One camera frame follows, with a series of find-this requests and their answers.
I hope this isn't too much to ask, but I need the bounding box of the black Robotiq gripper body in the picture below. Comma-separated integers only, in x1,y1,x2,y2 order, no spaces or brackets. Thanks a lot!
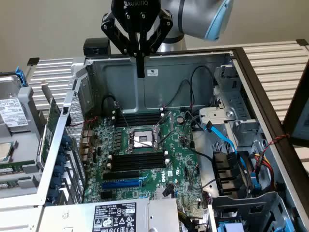
111,0,161,52

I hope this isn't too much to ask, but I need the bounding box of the green RAM stick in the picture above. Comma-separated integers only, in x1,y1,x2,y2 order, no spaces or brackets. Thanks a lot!
0,182,19,192
0,159,38,176

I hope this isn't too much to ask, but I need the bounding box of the RAM slot with white latches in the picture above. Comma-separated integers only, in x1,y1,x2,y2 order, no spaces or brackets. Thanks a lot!
108,151,169,164
107,162,170,173
111,112,166,124
112,108,165,118

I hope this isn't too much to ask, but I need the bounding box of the black box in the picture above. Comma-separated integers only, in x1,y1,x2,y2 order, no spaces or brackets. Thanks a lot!
83,38,111,58

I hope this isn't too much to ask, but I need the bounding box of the white case label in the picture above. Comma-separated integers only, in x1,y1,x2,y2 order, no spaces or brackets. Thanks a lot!
144,68,160,77

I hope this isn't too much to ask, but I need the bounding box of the open silver PC case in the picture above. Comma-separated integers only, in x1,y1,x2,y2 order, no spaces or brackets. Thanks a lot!
0,47,309,232

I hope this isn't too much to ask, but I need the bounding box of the green graphics card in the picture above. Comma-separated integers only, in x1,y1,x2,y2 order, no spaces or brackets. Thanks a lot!
36,81,62,171

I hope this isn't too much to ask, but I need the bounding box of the silver disk bay cage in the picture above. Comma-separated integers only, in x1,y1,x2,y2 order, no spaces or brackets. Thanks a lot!
213,63,265,155

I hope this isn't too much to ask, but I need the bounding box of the CPU socket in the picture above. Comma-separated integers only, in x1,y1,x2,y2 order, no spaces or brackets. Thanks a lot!
125,127,161,154

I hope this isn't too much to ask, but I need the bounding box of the green Dell motherboard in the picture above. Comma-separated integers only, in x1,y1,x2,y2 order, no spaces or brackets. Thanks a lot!
83,110,208,211

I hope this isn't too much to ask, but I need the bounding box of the long black expansion slot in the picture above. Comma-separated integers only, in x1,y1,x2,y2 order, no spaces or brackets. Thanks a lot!
103,170,140,181

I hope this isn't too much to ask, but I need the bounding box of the black fan shroud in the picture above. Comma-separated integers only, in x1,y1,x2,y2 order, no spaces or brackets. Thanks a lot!
211,150,256,197

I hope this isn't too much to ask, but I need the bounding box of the blue expansion slot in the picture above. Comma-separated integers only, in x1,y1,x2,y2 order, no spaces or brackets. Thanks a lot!
100,175,148,191

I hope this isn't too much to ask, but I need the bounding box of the black angled plug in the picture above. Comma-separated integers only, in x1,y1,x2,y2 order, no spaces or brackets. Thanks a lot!
162,183,175,198

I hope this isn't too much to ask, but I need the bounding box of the silver finned heat sink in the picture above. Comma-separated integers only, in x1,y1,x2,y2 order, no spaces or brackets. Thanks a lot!
155,188,175,200

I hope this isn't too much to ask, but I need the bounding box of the silver CPU chip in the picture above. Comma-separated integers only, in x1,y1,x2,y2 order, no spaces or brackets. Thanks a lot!
0,142,13,165

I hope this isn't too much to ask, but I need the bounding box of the black framed screen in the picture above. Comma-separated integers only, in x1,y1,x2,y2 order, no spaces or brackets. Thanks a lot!
281,65,309,148

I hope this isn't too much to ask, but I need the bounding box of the blue plastic clip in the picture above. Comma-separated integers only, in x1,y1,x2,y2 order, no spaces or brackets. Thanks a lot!
251,172,262,192

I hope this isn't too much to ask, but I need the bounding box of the silver power supply unit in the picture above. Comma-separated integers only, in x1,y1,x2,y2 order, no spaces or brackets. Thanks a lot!
42,197,181,232

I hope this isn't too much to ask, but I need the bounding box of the grey drive cage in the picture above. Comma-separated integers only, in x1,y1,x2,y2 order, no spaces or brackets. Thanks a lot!
209,190,294,232

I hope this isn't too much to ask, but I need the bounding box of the thin black arched wire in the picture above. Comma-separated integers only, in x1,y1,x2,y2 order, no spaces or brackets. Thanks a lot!
189,65,216,107
162,79,194,109

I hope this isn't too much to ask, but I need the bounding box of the thick black looped cable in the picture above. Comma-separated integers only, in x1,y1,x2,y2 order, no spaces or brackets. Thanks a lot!
101,95,117,116

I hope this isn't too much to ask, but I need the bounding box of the red black twisted wire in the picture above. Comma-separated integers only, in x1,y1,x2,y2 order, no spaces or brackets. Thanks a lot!
262,133,291,151
71,116,99,155

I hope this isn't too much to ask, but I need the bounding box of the silver drive bracket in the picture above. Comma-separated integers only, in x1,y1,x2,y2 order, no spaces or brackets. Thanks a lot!
198,107,237,133

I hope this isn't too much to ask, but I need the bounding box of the blue disk caddy handle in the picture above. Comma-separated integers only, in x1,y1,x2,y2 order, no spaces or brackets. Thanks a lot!
14,66,27,88

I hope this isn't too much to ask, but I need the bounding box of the light blue disk wire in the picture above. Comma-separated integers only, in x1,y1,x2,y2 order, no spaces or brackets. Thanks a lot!
204,121,244,170

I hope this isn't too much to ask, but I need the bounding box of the black curved cable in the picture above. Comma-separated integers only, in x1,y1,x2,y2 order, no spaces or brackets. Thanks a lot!
181,110,214,161

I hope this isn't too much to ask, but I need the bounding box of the red yellow wire bundle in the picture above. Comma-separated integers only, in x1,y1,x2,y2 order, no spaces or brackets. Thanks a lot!
252,151,276,191

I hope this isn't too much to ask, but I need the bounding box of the yellow black wire bundle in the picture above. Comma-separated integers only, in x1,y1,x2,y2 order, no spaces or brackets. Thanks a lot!
178,209,195,232

